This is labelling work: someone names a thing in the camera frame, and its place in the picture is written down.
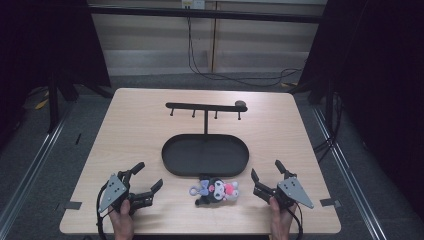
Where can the metal floor rail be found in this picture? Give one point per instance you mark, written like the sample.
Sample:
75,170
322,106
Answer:
350,173
30,173

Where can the white wall socket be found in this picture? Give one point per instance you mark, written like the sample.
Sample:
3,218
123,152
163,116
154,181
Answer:
193,3

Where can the dark curtain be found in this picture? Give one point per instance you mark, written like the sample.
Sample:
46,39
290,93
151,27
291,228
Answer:
40,43
380,83

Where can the person's right hand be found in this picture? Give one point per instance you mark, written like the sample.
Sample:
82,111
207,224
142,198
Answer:
280,221

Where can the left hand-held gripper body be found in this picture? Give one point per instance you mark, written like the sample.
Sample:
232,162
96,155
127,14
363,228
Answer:
114,191

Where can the black metal stand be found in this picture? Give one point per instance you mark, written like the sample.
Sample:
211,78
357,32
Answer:
53,100

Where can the small brown round knob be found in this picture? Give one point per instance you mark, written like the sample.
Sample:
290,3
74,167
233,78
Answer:
240,103

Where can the grey tape piece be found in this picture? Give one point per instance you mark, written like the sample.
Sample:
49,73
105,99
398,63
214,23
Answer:
73,205
330,202

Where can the person's left hand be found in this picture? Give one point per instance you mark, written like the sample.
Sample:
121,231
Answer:
122,220

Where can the black hook rack with tray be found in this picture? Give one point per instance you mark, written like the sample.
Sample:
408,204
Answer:
204,155

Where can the black horizontal bar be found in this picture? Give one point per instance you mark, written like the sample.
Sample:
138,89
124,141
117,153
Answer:
206,14

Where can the yellow floor tape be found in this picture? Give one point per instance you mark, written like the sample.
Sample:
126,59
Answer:
42,103

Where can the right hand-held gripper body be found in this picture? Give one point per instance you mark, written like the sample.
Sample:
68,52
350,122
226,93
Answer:
290,194

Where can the black floor tape strip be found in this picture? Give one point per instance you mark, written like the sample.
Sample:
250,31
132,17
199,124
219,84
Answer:
78,138

